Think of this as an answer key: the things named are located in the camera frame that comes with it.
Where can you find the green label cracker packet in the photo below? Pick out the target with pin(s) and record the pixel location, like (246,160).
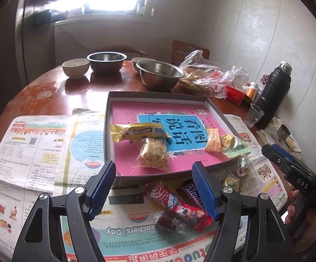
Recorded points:
(231,181)

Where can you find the dark grey refrigerator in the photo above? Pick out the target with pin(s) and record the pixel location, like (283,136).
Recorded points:
(38,46)

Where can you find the yellow wafer bar packet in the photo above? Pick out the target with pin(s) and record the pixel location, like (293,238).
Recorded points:
(136,132)

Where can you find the red snack packet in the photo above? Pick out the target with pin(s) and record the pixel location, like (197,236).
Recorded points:
(174,204)

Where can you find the grey cardboard box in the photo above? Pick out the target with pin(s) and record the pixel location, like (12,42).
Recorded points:
(136,180)

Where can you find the clear plastic cup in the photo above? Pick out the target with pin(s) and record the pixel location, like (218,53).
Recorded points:
(253,116)

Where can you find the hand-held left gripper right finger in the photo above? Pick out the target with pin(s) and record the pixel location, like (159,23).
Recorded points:
(204,191)

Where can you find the pink book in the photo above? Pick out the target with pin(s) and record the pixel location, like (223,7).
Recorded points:
(125,114)

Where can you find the wooden chair back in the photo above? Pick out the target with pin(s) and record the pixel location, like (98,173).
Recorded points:
(185,51)

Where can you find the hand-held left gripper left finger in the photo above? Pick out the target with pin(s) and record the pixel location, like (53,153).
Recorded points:
(103,191)

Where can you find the small steel bowl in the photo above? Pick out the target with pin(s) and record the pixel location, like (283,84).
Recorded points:
(106,64)

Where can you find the crumpled white paper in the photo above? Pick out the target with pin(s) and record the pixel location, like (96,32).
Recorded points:
(294,144)

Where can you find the red tissue box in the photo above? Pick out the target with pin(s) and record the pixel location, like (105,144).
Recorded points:
(235,95)

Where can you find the orange yellow snack packet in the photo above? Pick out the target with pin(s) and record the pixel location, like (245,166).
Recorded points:
(213,140)

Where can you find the black thermos flask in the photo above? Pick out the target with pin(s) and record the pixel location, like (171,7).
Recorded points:
(273,98)

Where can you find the dark candy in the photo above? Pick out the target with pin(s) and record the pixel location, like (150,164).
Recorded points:
(166,219)

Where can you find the white ceramic bowl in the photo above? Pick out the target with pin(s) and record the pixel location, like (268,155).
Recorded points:
(140,61)
(76,69)

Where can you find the small steel cup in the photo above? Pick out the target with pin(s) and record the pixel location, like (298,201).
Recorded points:
(283,133)

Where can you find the clear rice crisp packet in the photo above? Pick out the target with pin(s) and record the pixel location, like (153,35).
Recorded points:
(152,154)

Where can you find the printed newspaper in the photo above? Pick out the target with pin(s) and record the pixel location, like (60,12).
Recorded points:
(38,155)

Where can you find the blue chocolate bar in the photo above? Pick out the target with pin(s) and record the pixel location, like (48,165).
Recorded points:
(188,192)

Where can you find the clear dried fruit packet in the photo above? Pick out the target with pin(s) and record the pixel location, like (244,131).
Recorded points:
(242,166)

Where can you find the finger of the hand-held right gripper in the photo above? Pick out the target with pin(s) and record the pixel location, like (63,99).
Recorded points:
(286,161)

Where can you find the orange pill bottle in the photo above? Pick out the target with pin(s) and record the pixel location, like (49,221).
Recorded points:
(251,91)

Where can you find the plastic bag of bread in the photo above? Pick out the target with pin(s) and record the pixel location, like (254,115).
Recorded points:
(204,79)

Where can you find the light green pastry packet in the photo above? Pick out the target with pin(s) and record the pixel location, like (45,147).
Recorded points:
(234,148)

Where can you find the person's right hand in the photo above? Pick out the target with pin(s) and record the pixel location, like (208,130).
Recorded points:
(290,210)

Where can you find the large steel bowl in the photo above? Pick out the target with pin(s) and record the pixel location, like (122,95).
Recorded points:
(160,77)

